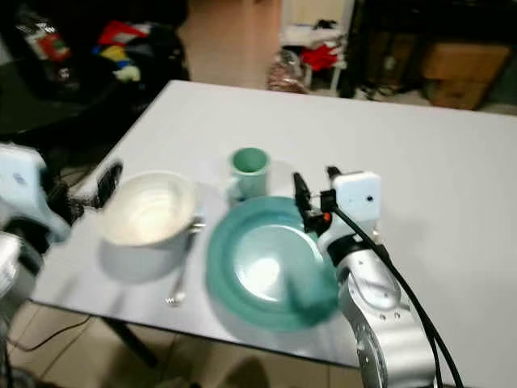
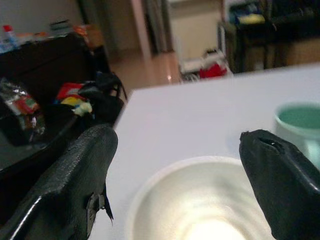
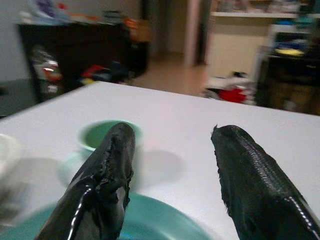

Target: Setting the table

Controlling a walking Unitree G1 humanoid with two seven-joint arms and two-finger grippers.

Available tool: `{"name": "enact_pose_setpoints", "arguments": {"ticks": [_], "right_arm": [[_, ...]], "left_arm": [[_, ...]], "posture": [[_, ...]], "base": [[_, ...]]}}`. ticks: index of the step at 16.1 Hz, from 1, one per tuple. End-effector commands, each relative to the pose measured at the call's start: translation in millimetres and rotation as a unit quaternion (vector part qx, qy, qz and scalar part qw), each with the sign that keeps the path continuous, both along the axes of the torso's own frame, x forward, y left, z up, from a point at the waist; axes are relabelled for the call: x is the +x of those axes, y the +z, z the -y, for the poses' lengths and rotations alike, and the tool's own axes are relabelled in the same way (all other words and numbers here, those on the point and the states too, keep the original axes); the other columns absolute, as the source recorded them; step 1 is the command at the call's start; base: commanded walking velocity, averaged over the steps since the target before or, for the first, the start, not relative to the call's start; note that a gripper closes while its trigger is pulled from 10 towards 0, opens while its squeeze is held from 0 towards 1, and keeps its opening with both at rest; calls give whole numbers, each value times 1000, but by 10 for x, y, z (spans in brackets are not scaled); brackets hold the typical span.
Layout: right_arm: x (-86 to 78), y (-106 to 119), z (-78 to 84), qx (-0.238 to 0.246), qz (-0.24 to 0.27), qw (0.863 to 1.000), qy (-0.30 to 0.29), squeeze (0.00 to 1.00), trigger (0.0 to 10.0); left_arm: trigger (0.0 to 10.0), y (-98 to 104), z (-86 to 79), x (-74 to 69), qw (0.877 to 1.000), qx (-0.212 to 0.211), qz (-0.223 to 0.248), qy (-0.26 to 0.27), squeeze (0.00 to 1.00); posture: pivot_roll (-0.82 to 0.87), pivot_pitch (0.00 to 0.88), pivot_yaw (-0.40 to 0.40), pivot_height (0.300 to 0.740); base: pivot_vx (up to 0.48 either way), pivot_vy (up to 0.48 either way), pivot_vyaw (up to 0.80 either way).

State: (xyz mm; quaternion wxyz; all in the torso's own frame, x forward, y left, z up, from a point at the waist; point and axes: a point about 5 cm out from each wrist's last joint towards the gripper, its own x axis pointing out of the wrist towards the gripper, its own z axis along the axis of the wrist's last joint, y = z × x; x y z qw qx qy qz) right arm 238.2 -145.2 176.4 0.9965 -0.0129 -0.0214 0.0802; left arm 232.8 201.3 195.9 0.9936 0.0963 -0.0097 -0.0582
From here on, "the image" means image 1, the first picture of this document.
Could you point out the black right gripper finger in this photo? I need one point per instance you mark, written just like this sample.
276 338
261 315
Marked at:
333 176
302 194

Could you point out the white shelf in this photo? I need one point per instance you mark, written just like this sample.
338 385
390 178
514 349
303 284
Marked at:
299 32

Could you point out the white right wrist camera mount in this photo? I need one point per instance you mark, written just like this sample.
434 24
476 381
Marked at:
359 194

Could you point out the red cloth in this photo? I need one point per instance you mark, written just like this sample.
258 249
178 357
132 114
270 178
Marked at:
321 56

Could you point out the yellow toy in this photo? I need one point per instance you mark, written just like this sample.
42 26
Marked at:
125 71

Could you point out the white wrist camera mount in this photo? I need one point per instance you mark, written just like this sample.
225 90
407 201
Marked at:
359 194
20 186

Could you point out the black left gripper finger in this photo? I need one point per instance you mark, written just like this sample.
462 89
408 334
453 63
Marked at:
111 182
92 200

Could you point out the black table leg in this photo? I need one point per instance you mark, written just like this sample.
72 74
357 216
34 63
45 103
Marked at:
133 343

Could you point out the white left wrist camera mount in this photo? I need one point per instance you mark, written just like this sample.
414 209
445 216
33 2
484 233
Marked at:
20 186

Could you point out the green plate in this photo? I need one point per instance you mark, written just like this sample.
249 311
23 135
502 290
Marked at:
266 267

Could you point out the brown cardboard box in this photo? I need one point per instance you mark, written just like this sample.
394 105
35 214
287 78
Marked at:
464 73

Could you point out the green mug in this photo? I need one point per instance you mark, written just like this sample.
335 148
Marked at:
249 174

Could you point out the silver metal spoon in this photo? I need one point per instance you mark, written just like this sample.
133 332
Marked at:
179 279

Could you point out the red dark snack packet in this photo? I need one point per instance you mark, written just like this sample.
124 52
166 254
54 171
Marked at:
51 42

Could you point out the patterned bag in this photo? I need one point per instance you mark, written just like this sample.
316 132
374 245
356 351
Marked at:
285 73

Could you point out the white deep bowl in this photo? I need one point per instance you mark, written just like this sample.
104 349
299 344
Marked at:
149 250

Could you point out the red toy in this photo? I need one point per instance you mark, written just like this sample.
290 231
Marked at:
121 34

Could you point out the black round side table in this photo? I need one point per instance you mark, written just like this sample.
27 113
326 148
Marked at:
48 105

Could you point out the dark cabinet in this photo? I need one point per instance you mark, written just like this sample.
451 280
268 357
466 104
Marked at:
388 32

